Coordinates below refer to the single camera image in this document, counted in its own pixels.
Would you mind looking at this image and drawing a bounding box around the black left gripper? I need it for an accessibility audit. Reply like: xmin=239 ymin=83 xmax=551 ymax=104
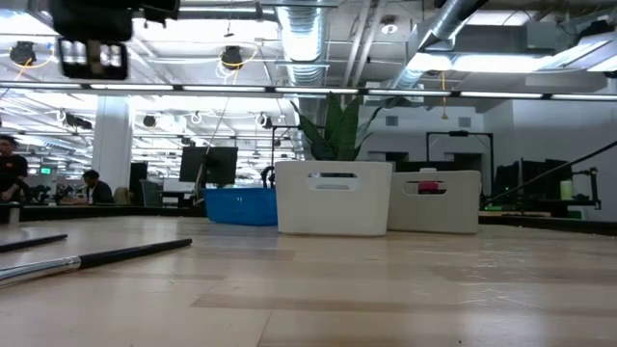
xmin=50 ymin=0 xmax=134 ymax=42

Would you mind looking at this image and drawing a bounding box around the thin black paint brush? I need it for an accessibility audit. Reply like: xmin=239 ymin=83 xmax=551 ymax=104
xmin=0 ymin=233 xmax=69 ymax=254
xmin=0 ymin=237 xmax=194 ymax=289

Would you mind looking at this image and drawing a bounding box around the white plastic bin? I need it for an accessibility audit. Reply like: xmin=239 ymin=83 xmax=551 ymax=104
xmin=273 ymin=160 xmax=394 ymax=237

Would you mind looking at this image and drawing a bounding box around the grey plastic bin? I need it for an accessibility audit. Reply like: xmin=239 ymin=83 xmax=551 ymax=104
xmin=387 ymin=169 xmax=482 ymax=236

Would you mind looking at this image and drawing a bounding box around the long light strip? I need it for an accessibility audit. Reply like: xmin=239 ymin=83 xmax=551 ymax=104
xmin=0 ymin=81 xmax=617 ymax=101

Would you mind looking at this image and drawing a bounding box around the white building column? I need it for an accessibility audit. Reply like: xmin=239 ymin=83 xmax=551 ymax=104
xmin=89 ymin=93 xmax=135 ymax=206

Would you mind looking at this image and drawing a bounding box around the person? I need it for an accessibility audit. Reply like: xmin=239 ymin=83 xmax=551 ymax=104
xmin=71 ymin=169 xmax=116 ymax=206
xmin=0 ymin=134 xmax=30 ymax=203

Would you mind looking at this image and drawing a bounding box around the black computer monitor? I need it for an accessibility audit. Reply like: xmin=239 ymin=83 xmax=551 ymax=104
xmin=178 ymin=146 xmax=239 ymax=187

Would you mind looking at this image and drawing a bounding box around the blue plastic basket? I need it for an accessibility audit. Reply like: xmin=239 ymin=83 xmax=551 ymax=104
xmin=202 ymin=187 xmax=280 ymax=227

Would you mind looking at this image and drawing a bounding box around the green plant in white pot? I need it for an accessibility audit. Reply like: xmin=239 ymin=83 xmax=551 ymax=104
xmin=290 ymin=91 xmax=385 ymax=163

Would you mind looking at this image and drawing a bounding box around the black metal stand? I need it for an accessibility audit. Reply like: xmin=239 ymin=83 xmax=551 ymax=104
xmin=576 ymin=166 xmax=604 ymax=211

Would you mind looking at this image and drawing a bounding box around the black ceiling camera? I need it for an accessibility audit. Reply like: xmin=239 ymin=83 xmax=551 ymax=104
xmin=221 ymin=44 xmax=245 ymax=69
xmin=12 ymin=40 xmax=38 ymax=67

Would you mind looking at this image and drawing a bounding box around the silver ventilation duct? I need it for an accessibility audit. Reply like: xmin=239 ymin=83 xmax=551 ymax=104
xmin=389 ymin=0 xmax=488 ymax=91
xmin=277 ymin=0 xmax=332 ymax=88

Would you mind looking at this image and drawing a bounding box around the black background rig frame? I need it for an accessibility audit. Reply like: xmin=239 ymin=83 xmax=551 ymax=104
xmin=426 ymin=130 xmax=496 ymax=170

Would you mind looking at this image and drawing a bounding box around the thin black cable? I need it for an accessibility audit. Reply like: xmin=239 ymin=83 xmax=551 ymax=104
xmin=484 ymin=140 xmax=617 ymax=204

